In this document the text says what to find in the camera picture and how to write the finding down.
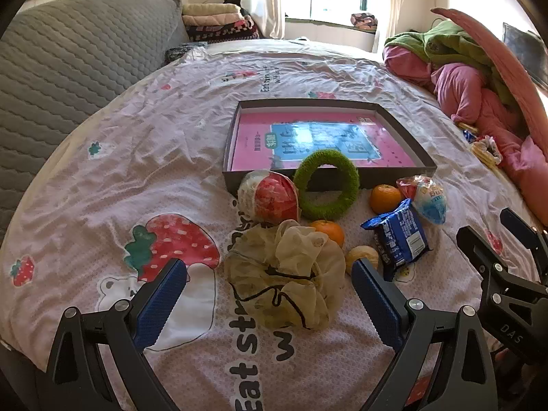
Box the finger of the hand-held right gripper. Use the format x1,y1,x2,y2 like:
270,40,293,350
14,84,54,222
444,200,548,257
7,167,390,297
456,225,521,298
500,208,548,277

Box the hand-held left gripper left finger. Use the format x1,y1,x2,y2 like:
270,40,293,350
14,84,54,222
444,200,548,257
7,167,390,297
45,258,189,411

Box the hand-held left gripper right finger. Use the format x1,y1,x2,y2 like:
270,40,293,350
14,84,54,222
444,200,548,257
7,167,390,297
351,259,499,411

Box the blue round snack packet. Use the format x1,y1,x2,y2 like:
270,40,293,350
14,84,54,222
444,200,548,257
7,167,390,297
396,174,448,225

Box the blue cookie packet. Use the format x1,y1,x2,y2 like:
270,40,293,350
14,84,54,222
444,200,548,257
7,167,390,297
360,199,431,282

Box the orange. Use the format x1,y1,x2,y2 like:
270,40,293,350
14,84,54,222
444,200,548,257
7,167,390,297
369,184,405,215
309,219,346,249

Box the beige cloth pouch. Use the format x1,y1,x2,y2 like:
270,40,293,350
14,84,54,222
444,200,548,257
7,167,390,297
224,219,347,331

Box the green fuzzy ring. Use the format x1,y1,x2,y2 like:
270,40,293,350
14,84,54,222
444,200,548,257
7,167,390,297
293,150,361,220

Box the red round snack packet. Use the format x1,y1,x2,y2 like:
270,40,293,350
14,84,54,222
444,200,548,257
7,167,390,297
237,170,300,224

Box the dark shallow cardboard box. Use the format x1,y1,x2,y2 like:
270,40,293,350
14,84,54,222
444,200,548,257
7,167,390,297
223,98,437,193

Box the pink plush cushion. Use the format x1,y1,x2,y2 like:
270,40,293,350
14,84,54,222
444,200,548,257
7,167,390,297
430,7,548,146

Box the pink and blue book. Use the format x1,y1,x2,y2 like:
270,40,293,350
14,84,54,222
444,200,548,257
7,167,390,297
231,111,416,172

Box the green blanket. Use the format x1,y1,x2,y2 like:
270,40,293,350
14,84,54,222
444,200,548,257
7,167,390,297
385,19,510,108

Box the grey quilted headboard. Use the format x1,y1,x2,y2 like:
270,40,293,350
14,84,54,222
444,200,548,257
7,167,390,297
0,0,191,240

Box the cream curtain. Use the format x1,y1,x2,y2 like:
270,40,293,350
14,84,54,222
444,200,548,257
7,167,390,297
241,0,287,39
377,0,426,39

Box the dark floral cloth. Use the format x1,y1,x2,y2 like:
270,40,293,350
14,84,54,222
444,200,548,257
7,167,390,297
166,42,208,63

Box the floral bag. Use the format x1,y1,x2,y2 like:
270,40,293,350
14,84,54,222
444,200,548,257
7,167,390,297
350,12,378,32

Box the dark checkered folded blanket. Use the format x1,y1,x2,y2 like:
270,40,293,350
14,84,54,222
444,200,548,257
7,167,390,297
188,19,262,46

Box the cream folded blanket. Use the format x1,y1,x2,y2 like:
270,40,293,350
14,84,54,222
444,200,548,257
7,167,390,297
183,3,240,17

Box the dark wall screen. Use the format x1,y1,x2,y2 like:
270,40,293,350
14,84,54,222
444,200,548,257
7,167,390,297
502,22,548,90

